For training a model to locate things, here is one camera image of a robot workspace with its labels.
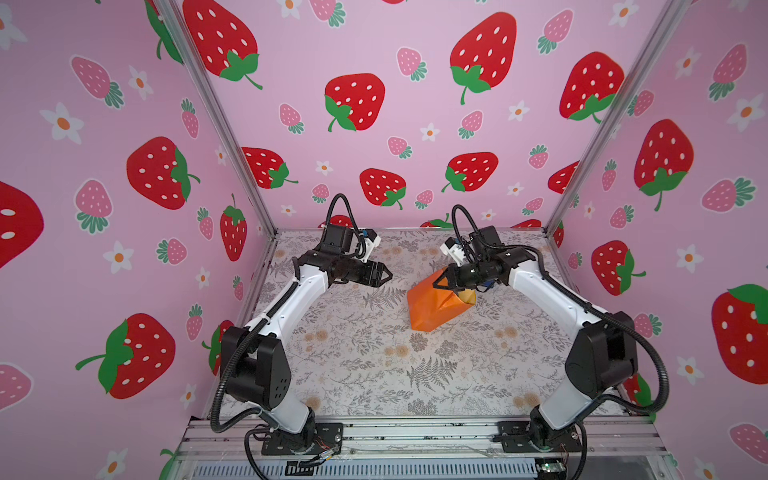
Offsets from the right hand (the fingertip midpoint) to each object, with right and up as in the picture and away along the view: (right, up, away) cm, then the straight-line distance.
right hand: (429, 288), depth 81 cm
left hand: (-13, +4, +3) cm, 14 cm away
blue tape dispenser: (+13, +2, -11) cm, 17 cm away
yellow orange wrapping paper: (0, -6, +3) cm, 6 cm away
